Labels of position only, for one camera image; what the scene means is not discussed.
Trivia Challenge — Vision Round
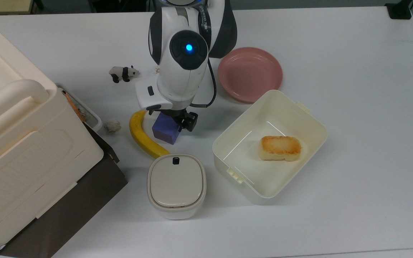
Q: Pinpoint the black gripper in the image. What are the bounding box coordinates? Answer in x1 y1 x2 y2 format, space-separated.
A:
162 107 199 132

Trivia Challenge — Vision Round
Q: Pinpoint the toasted bread piece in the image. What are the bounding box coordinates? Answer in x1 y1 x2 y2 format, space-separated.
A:
259 135 302 162

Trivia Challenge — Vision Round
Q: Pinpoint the light wood side table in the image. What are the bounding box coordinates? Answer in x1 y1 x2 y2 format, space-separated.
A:
0 0 35 15

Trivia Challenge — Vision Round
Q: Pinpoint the cream open plastic bin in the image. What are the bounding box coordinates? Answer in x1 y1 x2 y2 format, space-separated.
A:
212 90 328 205

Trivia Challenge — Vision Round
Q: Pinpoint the yellow toy banana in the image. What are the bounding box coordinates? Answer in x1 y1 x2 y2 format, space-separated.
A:
129 110 171 159

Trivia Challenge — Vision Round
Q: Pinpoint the purple cube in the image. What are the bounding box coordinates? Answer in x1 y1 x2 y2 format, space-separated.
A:
152 112 182 145

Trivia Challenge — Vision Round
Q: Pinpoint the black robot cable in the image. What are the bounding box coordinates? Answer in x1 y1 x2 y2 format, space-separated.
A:
191 59 217 108

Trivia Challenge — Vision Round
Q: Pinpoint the black table clamp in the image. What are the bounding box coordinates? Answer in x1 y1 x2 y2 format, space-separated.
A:
385 0 413 20

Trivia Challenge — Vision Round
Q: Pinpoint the small beige lidded trash can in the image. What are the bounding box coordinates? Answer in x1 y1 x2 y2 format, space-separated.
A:
147 154 207 220

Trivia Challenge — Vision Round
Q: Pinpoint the dark wood drawer cabinet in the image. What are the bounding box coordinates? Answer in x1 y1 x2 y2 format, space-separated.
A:
0 124 128 258

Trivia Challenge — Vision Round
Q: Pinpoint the panda figurine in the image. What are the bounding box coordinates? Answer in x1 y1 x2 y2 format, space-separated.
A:
109 65 140 83

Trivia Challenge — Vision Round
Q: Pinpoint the pink plate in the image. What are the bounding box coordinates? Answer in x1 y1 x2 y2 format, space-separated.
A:
217 47 283 104

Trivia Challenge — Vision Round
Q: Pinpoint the cream storage box with handles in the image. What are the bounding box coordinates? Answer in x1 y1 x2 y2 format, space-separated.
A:
0 11 104 246

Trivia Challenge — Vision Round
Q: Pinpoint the clear tray with pencil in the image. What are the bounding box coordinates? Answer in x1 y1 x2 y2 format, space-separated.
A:
57 84 103 132

